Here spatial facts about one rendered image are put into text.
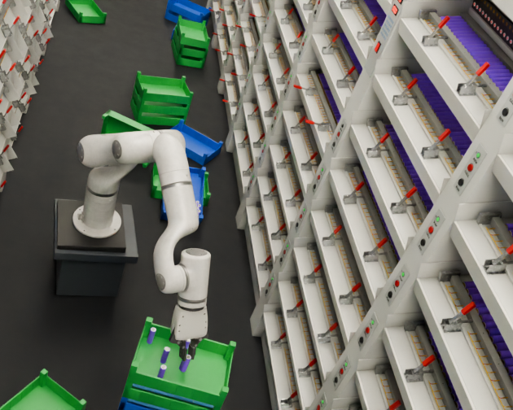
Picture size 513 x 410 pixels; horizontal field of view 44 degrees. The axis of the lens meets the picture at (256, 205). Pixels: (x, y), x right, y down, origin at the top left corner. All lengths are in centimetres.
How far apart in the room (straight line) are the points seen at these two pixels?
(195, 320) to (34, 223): 136
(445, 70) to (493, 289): 61
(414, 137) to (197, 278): 71
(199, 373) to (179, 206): 58
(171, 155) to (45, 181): 153
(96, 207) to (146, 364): 71
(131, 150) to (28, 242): 111
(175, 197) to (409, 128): 68
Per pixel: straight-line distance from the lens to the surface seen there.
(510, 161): 141
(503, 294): 137
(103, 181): 241
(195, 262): 176
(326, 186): 225
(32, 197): 316
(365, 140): 205
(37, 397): 243
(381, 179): 189
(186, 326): 185
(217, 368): 211
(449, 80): 167
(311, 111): 253
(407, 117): 184
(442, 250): 156
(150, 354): 208
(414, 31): 191
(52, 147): 350
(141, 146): 195
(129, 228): 266
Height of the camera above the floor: 203
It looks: 36 degrees down
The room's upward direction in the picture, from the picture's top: 22 degrees clockwise
